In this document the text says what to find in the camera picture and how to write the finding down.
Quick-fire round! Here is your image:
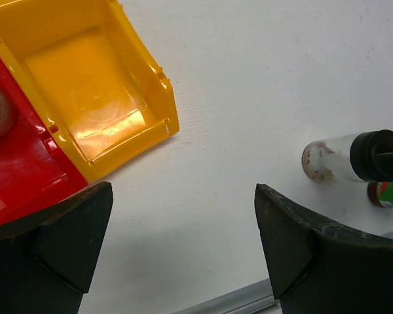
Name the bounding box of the yellow plastic bin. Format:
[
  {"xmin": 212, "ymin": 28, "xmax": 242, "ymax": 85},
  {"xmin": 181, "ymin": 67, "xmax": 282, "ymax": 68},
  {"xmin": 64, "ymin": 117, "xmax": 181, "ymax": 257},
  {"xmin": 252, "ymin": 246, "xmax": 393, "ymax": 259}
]
[{"xmin": 0, "ymin": 1, "xmax": 179, "ymax": 182}]

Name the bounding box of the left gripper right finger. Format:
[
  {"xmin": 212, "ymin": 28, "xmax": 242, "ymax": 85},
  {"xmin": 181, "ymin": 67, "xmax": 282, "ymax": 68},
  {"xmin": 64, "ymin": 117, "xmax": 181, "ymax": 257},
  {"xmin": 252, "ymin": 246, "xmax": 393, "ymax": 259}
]
[{"xmin": 254, "ymin": 184, "xmax": 393, "ymax": 313}]

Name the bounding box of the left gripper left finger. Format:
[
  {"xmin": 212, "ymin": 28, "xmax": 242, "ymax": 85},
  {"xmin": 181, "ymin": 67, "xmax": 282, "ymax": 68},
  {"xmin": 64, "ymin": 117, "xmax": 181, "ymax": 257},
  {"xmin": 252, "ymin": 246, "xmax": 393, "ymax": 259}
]
[{"xmin": 0, "ymin": 182, "xmax": 113, "ymax": 313}]

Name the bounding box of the red plastic bin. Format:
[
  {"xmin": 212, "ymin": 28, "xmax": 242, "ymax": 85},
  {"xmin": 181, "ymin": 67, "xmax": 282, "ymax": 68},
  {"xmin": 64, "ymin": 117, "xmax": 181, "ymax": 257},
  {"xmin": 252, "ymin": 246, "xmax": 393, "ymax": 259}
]
[{"xmin": 0, "ymin": 58, "xmax": 88, "ymax": 225}]

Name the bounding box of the red chili sauce bottle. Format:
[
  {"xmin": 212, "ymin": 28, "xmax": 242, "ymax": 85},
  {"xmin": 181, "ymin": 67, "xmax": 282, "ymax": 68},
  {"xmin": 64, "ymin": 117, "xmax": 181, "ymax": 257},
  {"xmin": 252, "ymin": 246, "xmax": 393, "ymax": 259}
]
[{"xmin": 367, "ymin": 182, "xmax": 393, "ymax": 209}]

